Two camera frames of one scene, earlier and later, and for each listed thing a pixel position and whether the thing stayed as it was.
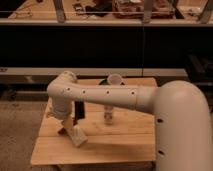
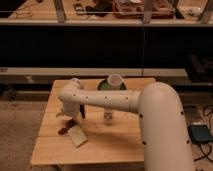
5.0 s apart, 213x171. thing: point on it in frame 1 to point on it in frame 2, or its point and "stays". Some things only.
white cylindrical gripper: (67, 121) to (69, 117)
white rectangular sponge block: (77, 135) stays
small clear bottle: (108, 115) stays
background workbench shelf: (112, 12) stays
